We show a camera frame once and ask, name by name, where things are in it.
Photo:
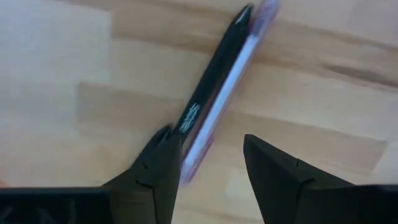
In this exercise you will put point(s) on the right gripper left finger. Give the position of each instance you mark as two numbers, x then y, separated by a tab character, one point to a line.
149	183

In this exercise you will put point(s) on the black marker pen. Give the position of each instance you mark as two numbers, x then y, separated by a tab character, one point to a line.
214	77

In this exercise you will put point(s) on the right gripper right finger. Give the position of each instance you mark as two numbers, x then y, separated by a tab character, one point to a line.
276	180

